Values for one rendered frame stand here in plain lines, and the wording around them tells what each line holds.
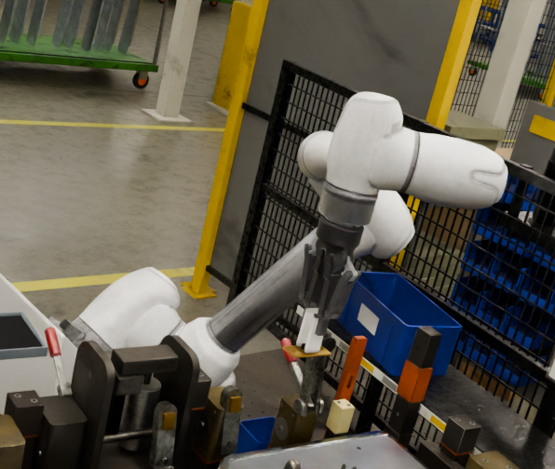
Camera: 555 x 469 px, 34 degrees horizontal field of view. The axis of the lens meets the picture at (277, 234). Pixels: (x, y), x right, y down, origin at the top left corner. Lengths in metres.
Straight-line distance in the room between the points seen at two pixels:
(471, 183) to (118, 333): 1.03
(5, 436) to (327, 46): 2.98
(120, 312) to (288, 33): 2.46
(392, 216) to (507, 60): 4.05
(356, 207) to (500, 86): 4.57
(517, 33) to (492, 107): 0.47
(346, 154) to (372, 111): 0.08
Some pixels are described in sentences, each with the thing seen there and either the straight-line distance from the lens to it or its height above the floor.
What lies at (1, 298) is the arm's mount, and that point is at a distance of 2.27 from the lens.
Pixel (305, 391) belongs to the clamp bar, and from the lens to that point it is 1.84.
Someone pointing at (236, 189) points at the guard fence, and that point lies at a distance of 4.66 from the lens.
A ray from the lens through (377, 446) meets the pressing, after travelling 1.93.
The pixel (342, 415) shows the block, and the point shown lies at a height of 1.05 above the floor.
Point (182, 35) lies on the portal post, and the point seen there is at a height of 0.78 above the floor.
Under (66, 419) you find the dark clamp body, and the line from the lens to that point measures 1.63.
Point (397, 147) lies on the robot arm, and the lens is 1.45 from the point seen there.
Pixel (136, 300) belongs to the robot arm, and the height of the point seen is 1.04.
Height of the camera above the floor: 1.94
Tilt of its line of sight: 18 degrees down
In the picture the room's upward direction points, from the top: 14 degrees clockwise
